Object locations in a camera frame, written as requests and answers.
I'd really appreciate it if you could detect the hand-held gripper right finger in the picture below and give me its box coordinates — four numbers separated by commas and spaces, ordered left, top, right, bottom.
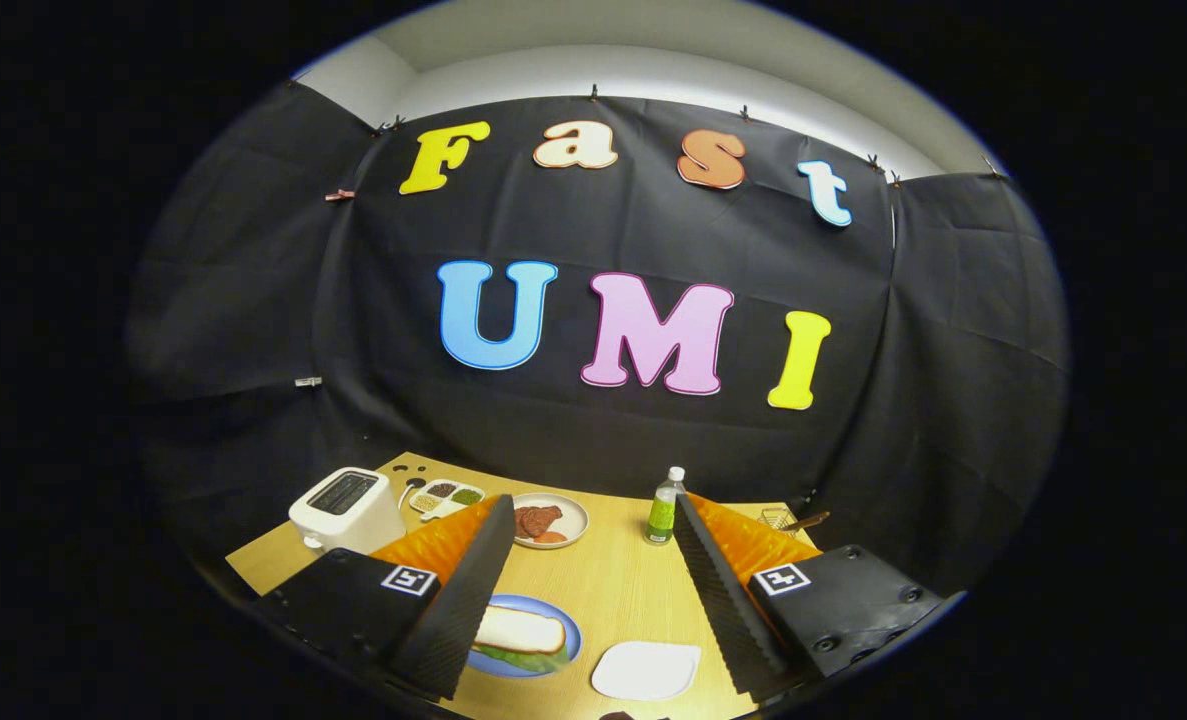
673, 491, 944, 701

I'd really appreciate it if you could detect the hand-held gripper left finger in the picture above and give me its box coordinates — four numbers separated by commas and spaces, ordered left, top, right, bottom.
253, 493, 517, 701

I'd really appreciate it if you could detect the toast bread slice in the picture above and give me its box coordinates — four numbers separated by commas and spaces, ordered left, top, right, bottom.
473, 605, 567, 656

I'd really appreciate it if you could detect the green lettuce leaf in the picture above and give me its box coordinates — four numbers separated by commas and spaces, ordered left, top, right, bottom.
475, 640, 572, 674

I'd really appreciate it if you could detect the white divided tray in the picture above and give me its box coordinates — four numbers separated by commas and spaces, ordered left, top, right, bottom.
408, 479, 486, 521

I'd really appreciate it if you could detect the white square plate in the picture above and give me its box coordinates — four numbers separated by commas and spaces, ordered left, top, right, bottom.
591, 641, 702, 702

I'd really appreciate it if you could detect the blue round plate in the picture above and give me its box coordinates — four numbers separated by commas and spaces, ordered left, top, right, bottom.
468, 594, 583, 679

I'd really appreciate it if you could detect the green label plastic bottle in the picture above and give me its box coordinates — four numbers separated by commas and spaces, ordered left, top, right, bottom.
645, 466, 687, 546

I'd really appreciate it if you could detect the white oval plate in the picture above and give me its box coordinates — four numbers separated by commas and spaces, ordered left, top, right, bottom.
510, 493, 590, 550

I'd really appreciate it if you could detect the white toaster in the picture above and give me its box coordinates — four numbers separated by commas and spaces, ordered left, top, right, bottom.
288, 467, 407, 556

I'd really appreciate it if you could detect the black backdrop cloth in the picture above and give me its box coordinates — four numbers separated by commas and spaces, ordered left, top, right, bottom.
125, 80, 1070, 601

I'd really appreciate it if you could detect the row of black clips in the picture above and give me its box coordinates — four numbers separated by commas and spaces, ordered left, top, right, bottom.
371, 84, 1009, 191

